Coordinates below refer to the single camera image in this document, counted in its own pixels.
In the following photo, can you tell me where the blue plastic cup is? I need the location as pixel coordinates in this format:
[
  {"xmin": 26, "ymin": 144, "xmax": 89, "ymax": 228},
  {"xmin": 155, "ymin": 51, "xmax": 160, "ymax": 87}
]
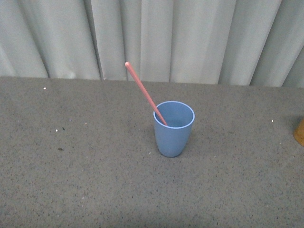
[{"xmin": 153, "ymin": 101, "xmax": 195, "ymax": 158}]

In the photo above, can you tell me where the pink chopstick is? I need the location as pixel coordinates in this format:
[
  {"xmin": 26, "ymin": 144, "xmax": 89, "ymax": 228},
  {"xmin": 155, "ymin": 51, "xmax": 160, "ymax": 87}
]
[{"xmin": 125, "ymin": 62, "xmax": 167, "ymax": 126}]

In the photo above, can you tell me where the bamboo chopstick holder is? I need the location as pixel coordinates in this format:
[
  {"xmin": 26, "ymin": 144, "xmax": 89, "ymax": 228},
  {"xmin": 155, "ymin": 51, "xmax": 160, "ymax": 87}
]
[{"xmin": 293, "ymin": 119, "xmax": 304, "ymax": 146}]

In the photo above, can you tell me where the white curtain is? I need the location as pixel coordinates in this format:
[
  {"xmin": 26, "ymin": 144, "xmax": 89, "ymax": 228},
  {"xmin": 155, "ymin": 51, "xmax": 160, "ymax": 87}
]
[{"xmin": 0, "ymin": 0, "xmax": 304, "ymax": 87}]

